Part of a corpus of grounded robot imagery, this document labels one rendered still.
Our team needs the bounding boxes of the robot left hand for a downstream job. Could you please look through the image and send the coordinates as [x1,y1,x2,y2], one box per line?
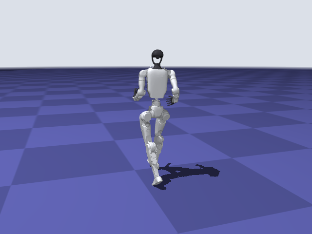
[133,88,139,97]

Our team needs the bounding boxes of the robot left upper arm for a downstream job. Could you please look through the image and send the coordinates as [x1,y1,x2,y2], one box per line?
[138,70,148,96]

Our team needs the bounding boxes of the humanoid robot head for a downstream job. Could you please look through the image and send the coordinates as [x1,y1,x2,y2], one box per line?
[152,49,163,69]

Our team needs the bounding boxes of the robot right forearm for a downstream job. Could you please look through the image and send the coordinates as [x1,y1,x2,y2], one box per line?
[172,94,179,103]

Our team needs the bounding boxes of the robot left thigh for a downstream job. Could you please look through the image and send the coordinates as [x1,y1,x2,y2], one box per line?
[139,110,156,152]

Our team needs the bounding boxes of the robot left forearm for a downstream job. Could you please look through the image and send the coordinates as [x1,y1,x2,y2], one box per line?
[133,89,143,101]

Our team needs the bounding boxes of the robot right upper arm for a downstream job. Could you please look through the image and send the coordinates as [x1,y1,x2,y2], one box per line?
[167,70,179,95]

